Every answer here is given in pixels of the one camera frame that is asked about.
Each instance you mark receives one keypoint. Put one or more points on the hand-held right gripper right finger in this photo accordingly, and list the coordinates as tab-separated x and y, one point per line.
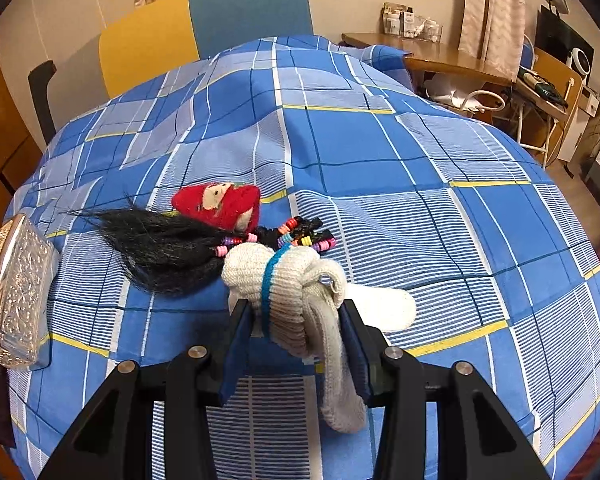
355	355

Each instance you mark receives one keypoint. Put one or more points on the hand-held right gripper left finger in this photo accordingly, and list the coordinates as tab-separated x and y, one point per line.
232	355

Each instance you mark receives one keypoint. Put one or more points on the knotted cream sock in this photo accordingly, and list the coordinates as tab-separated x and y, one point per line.
290	280

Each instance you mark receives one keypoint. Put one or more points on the black hair piece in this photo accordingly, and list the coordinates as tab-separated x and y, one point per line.
170	255

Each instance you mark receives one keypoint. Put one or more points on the red knit toy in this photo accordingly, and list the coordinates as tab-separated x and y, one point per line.
220	205

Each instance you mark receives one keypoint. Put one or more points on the blue plaid bed sheet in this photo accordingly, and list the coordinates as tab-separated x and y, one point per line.
355	170

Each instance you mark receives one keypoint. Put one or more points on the embossed silver tin box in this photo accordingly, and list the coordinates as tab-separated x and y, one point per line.
17	290

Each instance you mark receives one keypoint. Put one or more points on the small wooden side table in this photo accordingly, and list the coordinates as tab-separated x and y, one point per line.
550	120

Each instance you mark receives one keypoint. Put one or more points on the wooden desk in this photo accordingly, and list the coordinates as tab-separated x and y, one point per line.
445	60

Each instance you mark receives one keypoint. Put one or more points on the dark hair styling tool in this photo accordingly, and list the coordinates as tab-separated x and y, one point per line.
542	87

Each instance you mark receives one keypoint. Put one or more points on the grey yellow blue headboard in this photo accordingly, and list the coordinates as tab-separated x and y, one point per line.
145	40

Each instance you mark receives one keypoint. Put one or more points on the orange wooden wardrobe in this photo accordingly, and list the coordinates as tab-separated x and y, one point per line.
0	125

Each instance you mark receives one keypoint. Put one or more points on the clear desk organizer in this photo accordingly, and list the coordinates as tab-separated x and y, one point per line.
412	22

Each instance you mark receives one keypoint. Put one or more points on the white round fan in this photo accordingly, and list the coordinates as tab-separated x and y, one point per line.
580	62

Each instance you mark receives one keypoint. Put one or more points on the pink zigzag curtain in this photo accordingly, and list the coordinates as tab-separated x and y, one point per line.
490	10

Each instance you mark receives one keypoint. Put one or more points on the black monitor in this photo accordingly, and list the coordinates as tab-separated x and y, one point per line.
555	35

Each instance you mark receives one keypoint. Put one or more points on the white metal chair frame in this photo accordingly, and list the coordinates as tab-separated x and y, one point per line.
480	102

